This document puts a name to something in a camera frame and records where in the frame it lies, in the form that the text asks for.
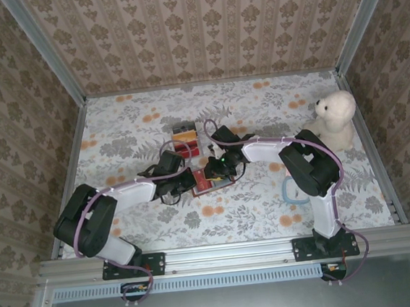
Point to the orange credit card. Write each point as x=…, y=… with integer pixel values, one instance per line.
x=185, y=136

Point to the black credit card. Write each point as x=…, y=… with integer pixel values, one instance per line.
x=184, y=128

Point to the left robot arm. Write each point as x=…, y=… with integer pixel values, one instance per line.
x=136, y=194

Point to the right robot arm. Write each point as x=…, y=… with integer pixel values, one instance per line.
x=263, y=151

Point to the floral table cover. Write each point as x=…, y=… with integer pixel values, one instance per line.
x=233, y=216

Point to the white plush toy dog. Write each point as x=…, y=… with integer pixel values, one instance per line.
x=336, y=119

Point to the black wiring port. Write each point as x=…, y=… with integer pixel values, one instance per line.
x=136, y=289

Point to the grey metal panel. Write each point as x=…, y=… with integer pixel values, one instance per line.
x=241, y=306

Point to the aluminium frame rail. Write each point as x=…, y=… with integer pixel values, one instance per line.
x=229, y=254

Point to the aluminium corner post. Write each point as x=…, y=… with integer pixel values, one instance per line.
x=359, y=19
x=44, y=49

